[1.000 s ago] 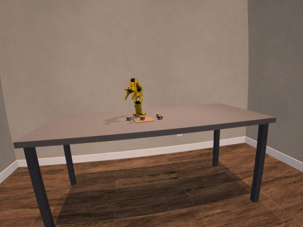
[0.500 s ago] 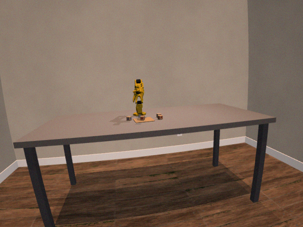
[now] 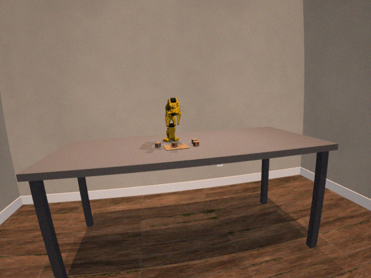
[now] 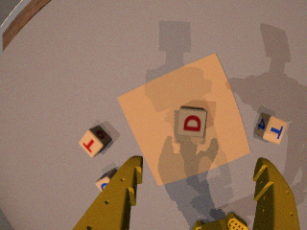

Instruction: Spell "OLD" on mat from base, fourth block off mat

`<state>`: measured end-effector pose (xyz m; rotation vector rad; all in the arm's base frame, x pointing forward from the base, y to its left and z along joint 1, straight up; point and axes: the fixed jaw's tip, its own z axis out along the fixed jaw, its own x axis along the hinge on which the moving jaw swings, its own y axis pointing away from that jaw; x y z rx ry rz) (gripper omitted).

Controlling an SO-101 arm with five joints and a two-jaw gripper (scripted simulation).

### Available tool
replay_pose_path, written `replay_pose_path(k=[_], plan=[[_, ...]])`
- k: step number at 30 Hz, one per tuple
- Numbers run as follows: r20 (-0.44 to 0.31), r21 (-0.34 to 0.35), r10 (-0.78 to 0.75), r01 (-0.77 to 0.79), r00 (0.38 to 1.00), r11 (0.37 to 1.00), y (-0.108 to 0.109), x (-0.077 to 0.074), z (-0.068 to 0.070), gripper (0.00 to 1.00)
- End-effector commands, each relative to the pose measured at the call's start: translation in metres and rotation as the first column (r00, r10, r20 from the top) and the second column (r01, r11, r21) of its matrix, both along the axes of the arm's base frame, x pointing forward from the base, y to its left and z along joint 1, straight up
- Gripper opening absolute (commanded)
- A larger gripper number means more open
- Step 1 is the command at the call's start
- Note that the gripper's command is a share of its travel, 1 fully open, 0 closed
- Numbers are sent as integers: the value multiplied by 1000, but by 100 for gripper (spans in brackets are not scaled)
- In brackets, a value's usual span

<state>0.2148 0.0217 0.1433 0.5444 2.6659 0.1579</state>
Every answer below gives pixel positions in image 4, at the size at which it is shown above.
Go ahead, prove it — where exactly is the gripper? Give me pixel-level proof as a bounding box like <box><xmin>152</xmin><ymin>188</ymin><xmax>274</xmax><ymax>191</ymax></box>
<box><xmin>72</xmin><ymin>155</ymin><xmax>300</xmax><ymax>230</ymax></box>

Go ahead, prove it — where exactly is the orange flat mat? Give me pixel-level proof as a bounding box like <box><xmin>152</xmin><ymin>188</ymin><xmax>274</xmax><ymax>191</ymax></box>
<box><xmin>117</xmin><ymin>53</ymin><xmax>250</xmax><ymax>186</ymax></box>

